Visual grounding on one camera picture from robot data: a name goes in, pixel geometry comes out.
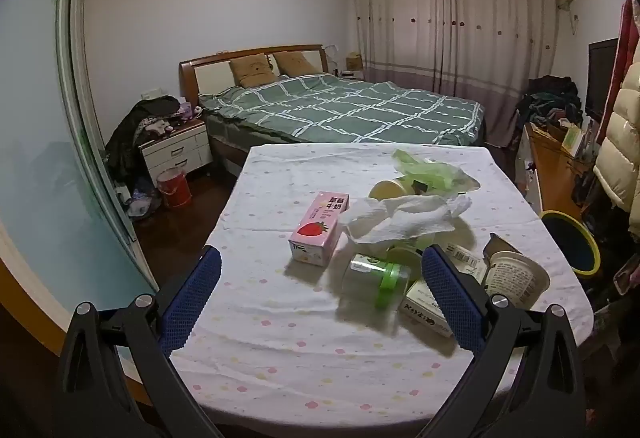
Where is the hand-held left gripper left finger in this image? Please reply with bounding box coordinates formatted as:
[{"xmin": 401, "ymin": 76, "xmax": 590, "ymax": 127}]
[{"xmin": 52, "ymin": 245, "xmax": 223, "ymax": 438}]

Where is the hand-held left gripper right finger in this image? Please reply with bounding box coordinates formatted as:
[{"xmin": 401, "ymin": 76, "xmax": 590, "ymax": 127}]
[{"xmin": 421, "ymin": 245, "xmax": 588, "ymax": 438}]

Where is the white carton box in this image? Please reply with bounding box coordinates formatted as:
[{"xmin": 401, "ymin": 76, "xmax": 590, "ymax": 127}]
[{"xmin": 398, "ymin": 278, "xmax": 456, "ymax": 339}]

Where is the white yogurt cup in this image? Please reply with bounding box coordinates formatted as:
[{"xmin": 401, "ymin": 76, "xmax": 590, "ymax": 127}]
[{"xmin": 482, "ymin": 233, "xmax": 550, "ymax": 311}]

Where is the clear jar with green lid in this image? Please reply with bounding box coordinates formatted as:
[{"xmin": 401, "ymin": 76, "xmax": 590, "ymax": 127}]
[{"xmin": 340, "ymin": 253, "xmax": 413, "ymax": 313}]

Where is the white paper towel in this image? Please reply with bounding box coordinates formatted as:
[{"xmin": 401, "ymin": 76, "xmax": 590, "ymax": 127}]
[{"xmin": 345, "ymin": 193, "xmax": 473, "ymax": 251}]

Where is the green plastic bag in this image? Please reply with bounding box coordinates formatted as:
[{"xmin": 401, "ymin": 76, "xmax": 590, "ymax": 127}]
[{"xmin": 391, "ymin": 148, "xmax": 482, "ymax": 196}]

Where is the blue bin with yellow rim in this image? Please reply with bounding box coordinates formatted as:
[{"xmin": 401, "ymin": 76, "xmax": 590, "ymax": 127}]
[{"xmin": 541, "ymin": 210, "xmax": 601, "ymax": 277}]

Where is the pink strawberry milk carton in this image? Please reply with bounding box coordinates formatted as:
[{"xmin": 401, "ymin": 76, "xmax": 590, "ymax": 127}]
[{"xmin": 288, "ymin": 190, "xmax": 351, "ymax": 267}]

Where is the white floral tablecloth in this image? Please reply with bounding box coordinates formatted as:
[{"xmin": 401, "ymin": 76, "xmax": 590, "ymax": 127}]
[{"xmin": 167, "ymin": 143, "xmax": 596, "ymax": 424}]

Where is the pile of bags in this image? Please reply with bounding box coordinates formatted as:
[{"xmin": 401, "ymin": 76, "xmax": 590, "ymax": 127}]
[{"xmin": 117, "ymin": 183, "xmax": 163, "ymax": 219}]

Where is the red bucket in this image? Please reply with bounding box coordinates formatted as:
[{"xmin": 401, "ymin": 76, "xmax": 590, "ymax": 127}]
[{"xmin": 156, "ymin": 168, "xmax": 192, "ymax": 210}]

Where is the white nightstand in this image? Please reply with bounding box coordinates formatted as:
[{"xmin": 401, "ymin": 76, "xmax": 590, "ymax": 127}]
[{"xmin": 138, "ymin": 119, "xmax": 213, "ymax": 186}]

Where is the wooden desk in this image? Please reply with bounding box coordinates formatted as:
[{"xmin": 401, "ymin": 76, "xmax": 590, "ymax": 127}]
[{"xmin": 515, "ymin": 120, "xmax": 601, "ymax": 219}]

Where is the dark clothes pile on nightstand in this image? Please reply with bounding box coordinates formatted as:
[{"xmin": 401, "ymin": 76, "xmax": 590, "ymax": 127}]
[{"xmin": 105, "ymin": 95, "xmax": 193, "ymax": 179}]

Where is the green book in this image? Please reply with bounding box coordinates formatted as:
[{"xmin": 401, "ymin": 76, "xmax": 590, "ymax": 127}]
[{"xmin": 561, "ymin": 124, "xmax": 583, "ymax": 156}]

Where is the green plaid duvet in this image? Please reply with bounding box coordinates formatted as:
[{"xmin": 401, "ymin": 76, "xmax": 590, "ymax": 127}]
[{"xmin": 199, "ymin": 74, "xmax": 485, "ymax": 146}]

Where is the glass sliding wardrobe door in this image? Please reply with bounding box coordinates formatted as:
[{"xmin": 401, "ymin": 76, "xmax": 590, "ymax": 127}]
[{"xmin": 0, "ymin": 0, "xmax": 156, "ymax": 359}]

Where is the cream puffer jacket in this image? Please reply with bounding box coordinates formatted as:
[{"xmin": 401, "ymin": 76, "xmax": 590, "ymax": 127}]
[{"xmin": 593, "ymin": 65, "xmax": 640, "ymax": 239}]

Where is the pile of dark clothes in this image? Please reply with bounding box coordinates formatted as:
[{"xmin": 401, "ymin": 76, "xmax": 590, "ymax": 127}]
[{"xmin": 516, "ymin": 75, "xmax": 585, "ymax": 129}]

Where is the wooden bed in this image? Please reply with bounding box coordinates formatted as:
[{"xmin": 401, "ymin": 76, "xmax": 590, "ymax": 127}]
[{"xmin": 179, "ymin": 44, "xmax": 486, "ymax": 179}]

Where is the brown pillow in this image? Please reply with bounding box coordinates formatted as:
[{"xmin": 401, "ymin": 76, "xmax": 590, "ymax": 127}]
[
  {"xmin": 271, "ymin": 50, "xmax": 321, "ymax": 77},
  {"xmin": 229, "ymin": 54, "xmax": 277, "ymax": 87}
]

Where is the beige and pink curtain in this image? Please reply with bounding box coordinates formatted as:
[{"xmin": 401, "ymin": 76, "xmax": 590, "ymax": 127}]
[{"xmin": 350, "ymin": 0, "xmax": 561, "ymax": 149}]

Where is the black television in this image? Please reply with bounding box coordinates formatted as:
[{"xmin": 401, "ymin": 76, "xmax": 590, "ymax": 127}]
[{"xmin": 585, "ymin": 38, "xmax": 620, "ymax": 123}]

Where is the red hanging garment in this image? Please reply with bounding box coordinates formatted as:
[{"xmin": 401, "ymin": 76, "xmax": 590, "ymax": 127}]
[{"xmin": 602, "ymin": 0, "xmax": 640, "ymax": 139}]

